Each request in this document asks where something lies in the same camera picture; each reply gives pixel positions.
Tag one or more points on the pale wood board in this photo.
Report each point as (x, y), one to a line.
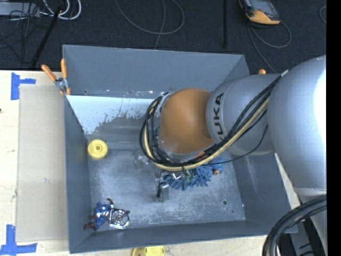
(40, 156)

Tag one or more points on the blue toy figure with shield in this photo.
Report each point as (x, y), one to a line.
(102, 214)

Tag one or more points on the yellow plastic disc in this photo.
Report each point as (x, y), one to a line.
(149, 251)
(97, 150)

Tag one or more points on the grey metal bin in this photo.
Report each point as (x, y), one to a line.
(128, 185)

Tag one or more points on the blue spiky toy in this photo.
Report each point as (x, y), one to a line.
(200, 175)

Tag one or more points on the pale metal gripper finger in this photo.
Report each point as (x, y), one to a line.
(158, 191)
(165, 192)

